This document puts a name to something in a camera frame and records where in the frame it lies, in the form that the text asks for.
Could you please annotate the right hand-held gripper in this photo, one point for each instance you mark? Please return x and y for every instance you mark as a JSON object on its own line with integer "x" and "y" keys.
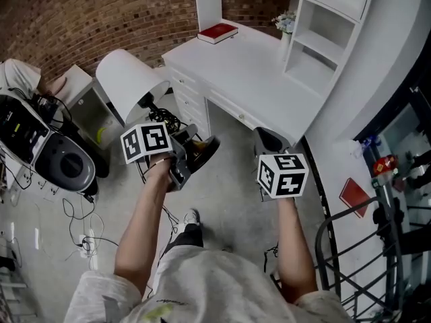
{"x": 284, "y": 177}

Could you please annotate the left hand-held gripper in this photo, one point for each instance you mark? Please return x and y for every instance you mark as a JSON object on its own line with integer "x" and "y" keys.
{"x": 146, "y": 141}

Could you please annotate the white shade table lamp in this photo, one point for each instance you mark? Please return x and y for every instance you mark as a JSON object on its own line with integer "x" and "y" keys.
{"x": 124, "y": 79}

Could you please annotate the person's right forearm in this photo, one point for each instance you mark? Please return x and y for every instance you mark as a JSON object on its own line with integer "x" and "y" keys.
{"x": 293, "y": 247}

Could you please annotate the person's left forearm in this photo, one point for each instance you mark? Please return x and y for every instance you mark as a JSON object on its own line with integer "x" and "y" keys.
{"x": 144, "y": 220}

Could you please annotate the white desk with shelves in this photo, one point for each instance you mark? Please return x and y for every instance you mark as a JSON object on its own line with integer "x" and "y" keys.
{"x": 249, "y": 66}

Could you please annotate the white desk shelf unit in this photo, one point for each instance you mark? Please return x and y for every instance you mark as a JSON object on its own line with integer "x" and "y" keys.
{"x": 316, "y": 22}

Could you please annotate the thin red book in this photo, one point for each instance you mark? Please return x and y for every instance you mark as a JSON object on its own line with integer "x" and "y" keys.
{"x": 354, "y": 197}

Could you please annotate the person's white shoe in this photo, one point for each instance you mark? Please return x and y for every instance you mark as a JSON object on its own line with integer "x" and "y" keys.
{"x": 192, "y": 216}

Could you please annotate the yellow banana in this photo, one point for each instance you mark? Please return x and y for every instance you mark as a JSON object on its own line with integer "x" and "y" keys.
{"x": 101, "y": 134}

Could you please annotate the clear plastic water bottle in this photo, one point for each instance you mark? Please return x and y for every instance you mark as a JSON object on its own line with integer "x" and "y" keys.
{"x": 382, "y": 180}

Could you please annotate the red bottle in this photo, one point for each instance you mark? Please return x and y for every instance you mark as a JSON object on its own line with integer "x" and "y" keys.
{"x": 385, "y": 165}

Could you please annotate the person's black trouser leg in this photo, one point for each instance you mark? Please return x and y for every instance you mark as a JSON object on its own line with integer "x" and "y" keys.
{"x": 187, "y": 237}

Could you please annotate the thick red hardcover book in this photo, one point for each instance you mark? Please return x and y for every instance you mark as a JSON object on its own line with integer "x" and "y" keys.
{"x": 217, "y": 32}

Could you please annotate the white side cabinet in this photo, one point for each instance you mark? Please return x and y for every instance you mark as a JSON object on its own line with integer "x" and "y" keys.
{"x": 75, "y": 82}

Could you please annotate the person's grey speckled t-shirt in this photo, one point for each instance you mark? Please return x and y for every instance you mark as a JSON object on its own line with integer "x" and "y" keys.
{"x": 219, "y": 288}

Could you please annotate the grey and black machine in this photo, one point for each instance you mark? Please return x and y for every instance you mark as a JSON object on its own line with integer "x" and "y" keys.
{"x": 64, "y": 163}

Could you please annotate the white vase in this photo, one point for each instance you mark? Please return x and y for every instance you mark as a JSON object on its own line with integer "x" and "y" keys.
{"x": 285, "y": 44}

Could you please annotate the black metal chair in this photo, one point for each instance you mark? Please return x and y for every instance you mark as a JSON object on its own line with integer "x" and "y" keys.
{"x": 392, "y": 264}

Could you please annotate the pastel flower bouquet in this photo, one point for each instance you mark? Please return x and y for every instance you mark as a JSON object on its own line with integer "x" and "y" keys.
{"x": 285, "y": 21}

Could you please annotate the white power strip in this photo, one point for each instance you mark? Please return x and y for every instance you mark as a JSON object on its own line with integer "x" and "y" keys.
{"x": 88, "y": 247}

